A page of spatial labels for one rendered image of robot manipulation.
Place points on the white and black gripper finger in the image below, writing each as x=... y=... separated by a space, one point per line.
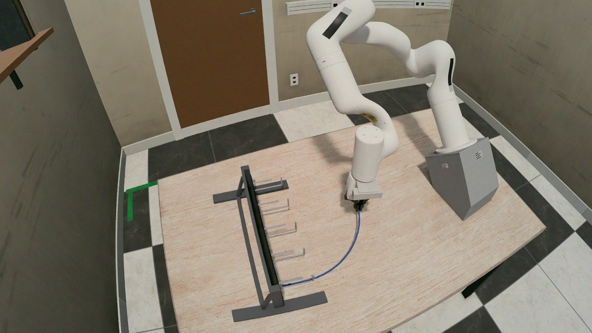
x=361 y=203
x=356 y=203

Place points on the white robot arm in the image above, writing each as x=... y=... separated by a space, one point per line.
x=349 y=22

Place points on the dark grey metal rack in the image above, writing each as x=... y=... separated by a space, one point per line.
x=278 y=305

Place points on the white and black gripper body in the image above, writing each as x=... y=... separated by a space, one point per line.
x=351 y=183

